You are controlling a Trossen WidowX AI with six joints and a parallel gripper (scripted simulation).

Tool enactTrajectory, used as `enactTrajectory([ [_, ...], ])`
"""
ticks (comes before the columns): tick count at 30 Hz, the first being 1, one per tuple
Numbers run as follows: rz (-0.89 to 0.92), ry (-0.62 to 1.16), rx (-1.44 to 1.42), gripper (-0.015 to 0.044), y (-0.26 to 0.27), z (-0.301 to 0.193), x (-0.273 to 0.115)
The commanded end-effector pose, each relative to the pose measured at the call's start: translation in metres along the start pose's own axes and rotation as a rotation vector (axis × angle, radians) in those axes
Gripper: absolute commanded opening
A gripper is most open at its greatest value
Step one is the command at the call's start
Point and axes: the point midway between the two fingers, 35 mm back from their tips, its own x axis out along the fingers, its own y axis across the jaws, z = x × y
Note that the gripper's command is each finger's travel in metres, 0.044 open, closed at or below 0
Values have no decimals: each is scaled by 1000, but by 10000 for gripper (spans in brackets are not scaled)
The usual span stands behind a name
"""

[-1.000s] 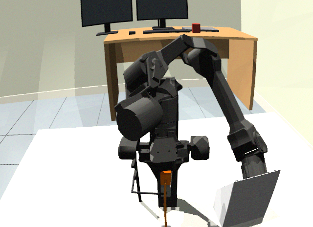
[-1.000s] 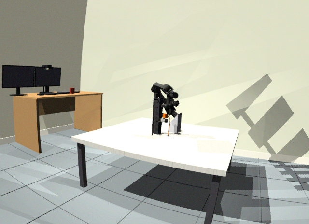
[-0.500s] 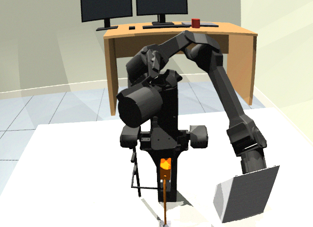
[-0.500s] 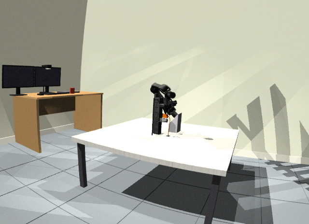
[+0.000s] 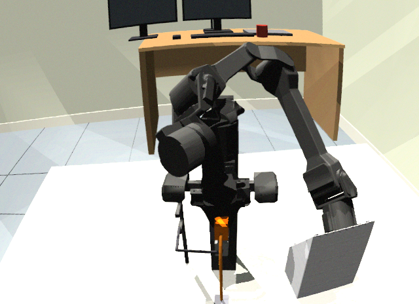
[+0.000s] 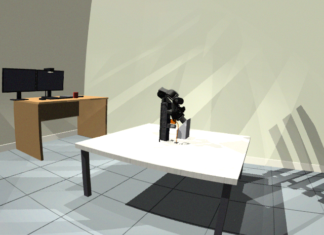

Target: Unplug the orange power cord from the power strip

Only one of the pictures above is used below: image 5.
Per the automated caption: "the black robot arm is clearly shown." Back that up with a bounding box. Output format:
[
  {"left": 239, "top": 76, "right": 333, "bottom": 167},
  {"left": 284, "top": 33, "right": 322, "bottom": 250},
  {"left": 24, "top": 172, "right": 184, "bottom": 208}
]
[{"left": 156, "top": 42, "right": 359, "bottom": 233}]

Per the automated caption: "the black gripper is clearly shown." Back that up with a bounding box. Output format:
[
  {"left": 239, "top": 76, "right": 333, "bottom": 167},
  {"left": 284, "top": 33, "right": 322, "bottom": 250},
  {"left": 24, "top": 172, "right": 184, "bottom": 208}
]
[{"left": 161, "top": 149, "right": 279, "bottom": 228}]

